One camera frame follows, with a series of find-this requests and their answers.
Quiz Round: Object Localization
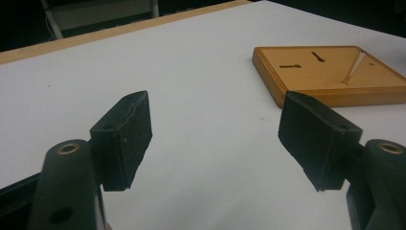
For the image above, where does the white table cover sheet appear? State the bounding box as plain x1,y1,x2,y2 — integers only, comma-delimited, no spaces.
0,0,406,230

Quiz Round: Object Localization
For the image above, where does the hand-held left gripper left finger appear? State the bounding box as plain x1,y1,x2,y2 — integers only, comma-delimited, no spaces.
90,90,153,193

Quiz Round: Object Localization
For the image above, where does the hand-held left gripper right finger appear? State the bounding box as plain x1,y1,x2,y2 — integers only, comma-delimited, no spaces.
278,90,364,193

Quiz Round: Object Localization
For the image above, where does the wooden picture frame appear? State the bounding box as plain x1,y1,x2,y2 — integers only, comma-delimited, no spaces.
251,45,406,108

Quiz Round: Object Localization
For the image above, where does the white metal stand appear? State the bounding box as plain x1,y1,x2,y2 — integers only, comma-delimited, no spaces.
39,0,161,41

